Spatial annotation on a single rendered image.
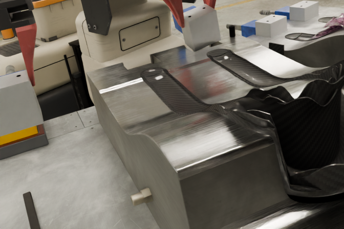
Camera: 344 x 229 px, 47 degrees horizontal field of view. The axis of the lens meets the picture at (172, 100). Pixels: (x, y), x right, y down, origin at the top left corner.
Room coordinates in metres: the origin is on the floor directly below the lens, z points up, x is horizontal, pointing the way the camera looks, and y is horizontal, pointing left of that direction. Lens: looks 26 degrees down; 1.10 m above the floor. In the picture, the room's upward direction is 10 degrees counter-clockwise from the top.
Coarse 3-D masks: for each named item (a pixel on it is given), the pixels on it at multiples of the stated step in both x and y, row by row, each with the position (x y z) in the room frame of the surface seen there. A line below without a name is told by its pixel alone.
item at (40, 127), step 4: (40, 124) 0.57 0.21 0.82; (40, 128) 0.55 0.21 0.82; (40, 132) 0.54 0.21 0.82; (44, 132) 0.54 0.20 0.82; (28, 136) 0.53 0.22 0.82; (32, 136) 0.53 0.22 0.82; (16, 140) 0.53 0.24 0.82; (20, 140) 0.53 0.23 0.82; (4, 144) 0.52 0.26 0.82; (8, 144) 0.52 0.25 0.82
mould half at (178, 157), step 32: (160, 64) 0.56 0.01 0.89; (192, 64) 0.54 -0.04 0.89; (256, 64) 0.51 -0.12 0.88; (288, 64) 0.50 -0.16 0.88; (96, 96) 0.53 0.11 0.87; (128, 96) 0.47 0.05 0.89; (224, 96) 0.43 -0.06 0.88; (128, 128) 0.39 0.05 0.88; (160, 128) 0.30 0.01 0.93; (192, 128) 0.28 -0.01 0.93; (224, 128) 0.27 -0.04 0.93; (128, 160) 0.40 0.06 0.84; (160, 160) 0.26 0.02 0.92; (192, 160) 0.24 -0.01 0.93; (224, 160) 0.24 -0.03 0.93; (256, 160) 0.25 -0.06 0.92; (160, 192) 0.28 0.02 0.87; (192, 192) 0.23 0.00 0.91; (224, 192) 0.24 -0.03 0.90; (256, 192) 0.24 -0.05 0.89; (160, 224) 0.31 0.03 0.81; (192, 224) 0.22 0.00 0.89; (224, 224) 0.23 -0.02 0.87; (256, 224) 0.23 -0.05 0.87; (288, 224) 0.23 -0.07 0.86; (320, 224) 0.23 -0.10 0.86
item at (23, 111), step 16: (0, 80) 0.41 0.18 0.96; (16, 80) 0.40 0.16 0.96; (0, 96) 0.39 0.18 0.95; (16, 96) 0.39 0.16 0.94; (32, 96) 0.40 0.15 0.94; (0, 112) 0.39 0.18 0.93; (16, 112) 0.39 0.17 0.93; (32, 112) 0.40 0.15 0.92; (0, 128) 0.38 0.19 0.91; (16, 128) 0.39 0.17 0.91
